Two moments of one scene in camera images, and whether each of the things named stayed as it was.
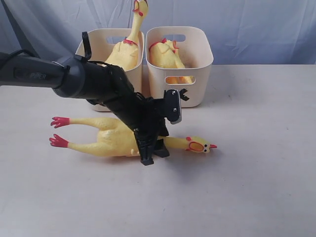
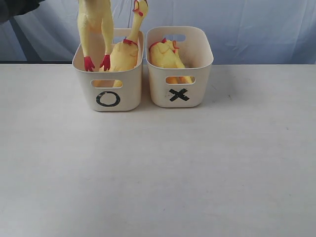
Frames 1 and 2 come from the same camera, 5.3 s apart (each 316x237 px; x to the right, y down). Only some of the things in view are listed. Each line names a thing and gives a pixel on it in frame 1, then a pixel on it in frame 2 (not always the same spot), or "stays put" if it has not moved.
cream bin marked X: (195, 51) stays put
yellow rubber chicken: (112, 138) -> (96, 15)
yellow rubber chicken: (125, 53) stays put
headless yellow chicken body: (162, 54) stays put
